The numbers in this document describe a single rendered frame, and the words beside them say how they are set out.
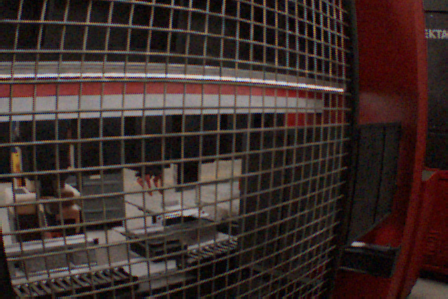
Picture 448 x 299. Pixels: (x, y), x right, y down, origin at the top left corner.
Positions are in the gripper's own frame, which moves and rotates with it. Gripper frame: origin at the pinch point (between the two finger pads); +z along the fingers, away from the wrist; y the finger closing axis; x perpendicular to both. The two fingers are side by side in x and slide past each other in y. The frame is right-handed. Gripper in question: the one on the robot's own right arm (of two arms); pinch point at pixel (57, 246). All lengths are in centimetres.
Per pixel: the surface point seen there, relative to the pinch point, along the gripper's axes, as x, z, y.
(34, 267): -31, -2, 46
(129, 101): 8, -48, 60
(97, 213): 151, 7, -205
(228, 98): 51, -48, 62
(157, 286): -16, -1, 88
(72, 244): -16, -8, 48
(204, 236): 42, -1, 48
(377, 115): 120, -36, 94
